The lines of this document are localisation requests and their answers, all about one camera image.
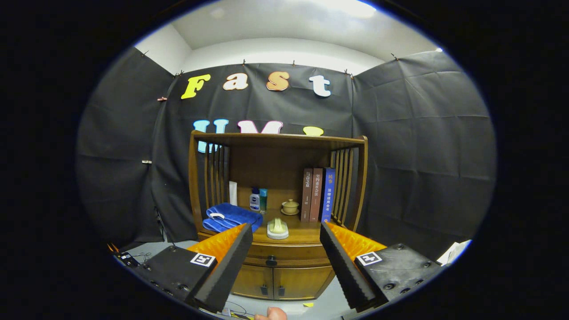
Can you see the dark electronic device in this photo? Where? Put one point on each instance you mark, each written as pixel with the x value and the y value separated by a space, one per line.
pixel 124 257

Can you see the wooden countertop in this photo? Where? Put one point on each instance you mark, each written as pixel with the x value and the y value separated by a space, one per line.
pixel 302 231

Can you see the reddish brown book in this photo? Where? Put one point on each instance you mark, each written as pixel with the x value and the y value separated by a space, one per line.
pixel 316 195

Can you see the white blue lotion bottle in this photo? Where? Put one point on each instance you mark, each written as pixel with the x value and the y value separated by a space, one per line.
pixel 254 201

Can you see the dark brown book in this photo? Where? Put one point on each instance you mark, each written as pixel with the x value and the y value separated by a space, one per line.
pixel 306 195

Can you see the blue folded towel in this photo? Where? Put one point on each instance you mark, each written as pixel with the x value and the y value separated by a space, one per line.
pixel 231 215

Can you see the black backdrop cloth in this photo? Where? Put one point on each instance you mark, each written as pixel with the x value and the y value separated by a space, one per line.
pixel 422 133

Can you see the white tube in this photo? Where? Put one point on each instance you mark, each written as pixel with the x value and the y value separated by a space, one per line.
pixel 233 193

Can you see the blue book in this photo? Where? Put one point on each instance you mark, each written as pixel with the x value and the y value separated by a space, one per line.
pixel 328 195

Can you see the white paper sheet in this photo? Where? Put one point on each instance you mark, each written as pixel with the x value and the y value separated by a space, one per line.
pixel 453 252

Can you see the wooden cabinet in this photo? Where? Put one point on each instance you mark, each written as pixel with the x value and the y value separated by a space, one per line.
pixel 271 164

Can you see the teal bottle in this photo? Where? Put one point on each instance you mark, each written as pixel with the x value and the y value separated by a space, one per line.
pixel 263 201

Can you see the beige lidded teacup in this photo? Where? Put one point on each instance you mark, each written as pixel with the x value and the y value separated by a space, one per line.
pixel 290 207

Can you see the wooden cabinet door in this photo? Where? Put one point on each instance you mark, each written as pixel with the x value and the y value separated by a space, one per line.
pixel 251 281
pixel 302 282

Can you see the pale green scrub brush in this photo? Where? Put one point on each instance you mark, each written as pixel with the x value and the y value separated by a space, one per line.
pixel 278 229

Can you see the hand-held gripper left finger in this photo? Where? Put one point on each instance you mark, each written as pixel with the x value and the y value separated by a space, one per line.
pixel 229 269

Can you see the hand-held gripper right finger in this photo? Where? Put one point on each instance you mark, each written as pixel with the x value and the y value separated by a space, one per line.
pixel 342 269

